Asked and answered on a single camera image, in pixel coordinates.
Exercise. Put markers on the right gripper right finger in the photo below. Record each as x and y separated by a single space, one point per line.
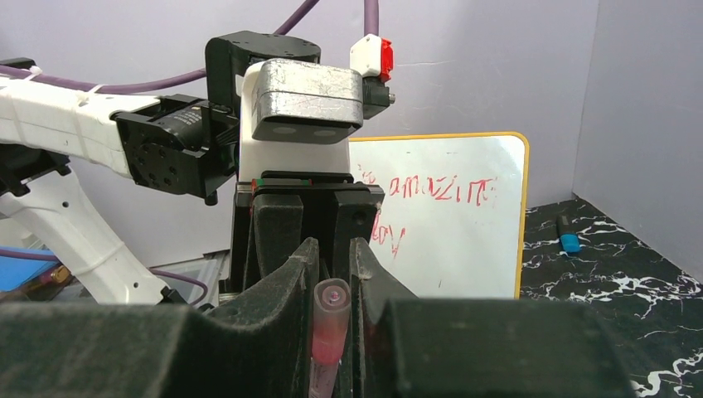
405 346

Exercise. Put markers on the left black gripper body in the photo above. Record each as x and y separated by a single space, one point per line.
275 213

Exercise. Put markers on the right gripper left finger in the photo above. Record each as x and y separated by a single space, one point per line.
256 345

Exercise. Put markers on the small pink pen cap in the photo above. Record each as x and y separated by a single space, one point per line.
331 315

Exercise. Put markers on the pink pen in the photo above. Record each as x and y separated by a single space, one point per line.
322 379

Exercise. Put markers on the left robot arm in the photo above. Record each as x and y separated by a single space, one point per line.
178 144

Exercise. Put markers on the blue object behind arm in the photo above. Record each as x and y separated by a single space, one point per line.
15 272

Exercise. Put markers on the yellow framed whiteboard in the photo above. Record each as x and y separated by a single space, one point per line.
451 224

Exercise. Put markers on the blue marker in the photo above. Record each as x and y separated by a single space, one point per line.
567 234

